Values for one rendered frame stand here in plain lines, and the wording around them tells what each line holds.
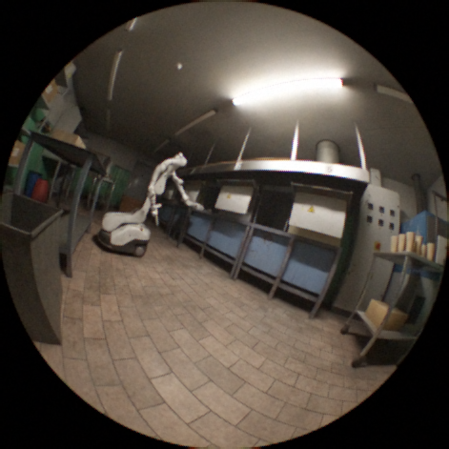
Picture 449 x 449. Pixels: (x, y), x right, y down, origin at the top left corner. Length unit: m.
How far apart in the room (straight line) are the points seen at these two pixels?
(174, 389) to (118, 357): 0.27
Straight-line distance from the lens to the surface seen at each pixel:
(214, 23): 1.94
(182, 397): 0.71
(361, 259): 2.21
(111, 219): 1.69
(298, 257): 1.67
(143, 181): 6.20
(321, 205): 1.57
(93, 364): 0.76
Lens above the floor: 0.68
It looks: 1 degrees up
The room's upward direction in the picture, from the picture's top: 18 degrees clockwise
